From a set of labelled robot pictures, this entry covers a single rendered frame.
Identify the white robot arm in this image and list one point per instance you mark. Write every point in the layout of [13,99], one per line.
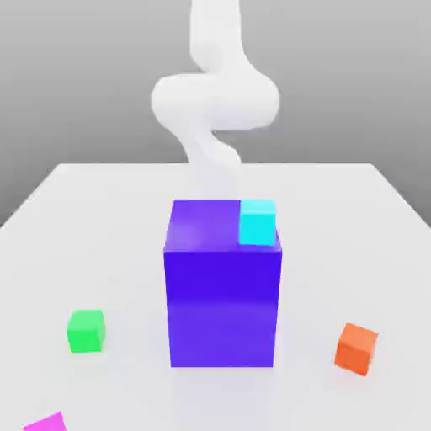
[215,97]

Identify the small cyan cube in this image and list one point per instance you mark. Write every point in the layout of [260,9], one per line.
[257,225]

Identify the small green cube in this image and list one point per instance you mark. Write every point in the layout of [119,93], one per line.
[86,331]

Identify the small orange cube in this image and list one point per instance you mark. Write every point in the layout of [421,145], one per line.
[355,350]

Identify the small magenta cube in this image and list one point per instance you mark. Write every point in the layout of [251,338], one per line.
[47,423]

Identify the large purple box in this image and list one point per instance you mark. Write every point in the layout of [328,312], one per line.
[220,303]

